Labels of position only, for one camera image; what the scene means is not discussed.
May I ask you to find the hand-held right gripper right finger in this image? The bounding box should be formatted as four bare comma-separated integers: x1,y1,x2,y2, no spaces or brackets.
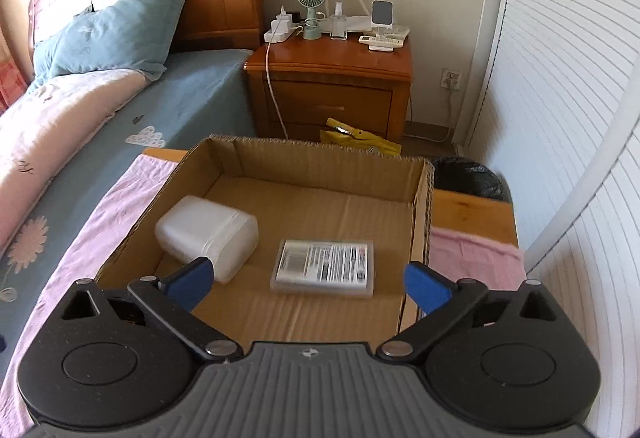
375,261,559,362

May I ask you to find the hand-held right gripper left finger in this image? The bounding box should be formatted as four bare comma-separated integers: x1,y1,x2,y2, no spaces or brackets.
60,255,246,362

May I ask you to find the white plastic box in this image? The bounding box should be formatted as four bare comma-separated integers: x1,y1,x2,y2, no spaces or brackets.
154,195,260,284

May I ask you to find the clear labelled case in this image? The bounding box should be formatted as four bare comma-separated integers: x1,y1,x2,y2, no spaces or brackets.
270,239,376,300

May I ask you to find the cardboard box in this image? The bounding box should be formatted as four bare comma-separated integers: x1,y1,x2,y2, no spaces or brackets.
95,134,435,345

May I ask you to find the pink cloth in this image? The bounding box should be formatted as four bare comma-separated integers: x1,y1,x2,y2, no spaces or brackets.
10,153,526,421

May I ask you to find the black trash bin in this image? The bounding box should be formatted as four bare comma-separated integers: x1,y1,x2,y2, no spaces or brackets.
431,157,506,204

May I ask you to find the yellow snack bag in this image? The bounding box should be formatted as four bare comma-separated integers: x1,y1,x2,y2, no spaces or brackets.
320,117,402,157

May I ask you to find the blue bed sheet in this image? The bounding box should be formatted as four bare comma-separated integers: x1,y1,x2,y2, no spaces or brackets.
0,49,257,371

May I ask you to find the pink floral quilt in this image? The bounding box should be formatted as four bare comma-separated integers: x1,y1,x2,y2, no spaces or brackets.
0,68,147,255

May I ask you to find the wooden nightstand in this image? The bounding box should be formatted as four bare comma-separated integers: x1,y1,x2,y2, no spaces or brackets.
243,36,416,145

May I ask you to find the white louvered wardrobe door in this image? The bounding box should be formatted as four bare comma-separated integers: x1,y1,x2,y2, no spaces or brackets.
467,0,640,438

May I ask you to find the long white remote control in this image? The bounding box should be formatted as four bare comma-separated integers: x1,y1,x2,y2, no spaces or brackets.
358,33,405,45

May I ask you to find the blue pillow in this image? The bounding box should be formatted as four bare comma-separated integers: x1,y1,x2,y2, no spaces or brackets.
27,0,192,92

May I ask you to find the white power strip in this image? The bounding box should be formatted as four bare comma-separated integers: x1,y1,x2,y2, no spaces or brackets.
264,6,306,44

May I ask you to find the orange patterned cloth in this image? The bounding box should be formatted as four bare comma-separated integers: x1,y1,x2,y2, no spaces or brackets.
0,33,27,115

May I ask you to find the clear spray bottle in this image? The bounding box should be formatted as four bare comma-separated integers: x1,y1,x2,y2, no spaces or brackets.
329,1,349,40

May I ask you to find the phone on white stand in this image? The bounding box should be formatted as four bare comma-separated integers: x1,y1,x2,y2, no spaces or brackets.
370,0,397,32

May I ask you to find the white wall socket cable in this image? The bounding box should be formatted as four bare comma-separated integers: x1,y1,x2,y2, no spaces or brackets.
405,86,458,144

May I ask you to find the white power cable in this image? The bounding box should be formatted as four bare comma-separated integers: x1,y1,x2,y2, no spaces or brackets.
265,41,291,139

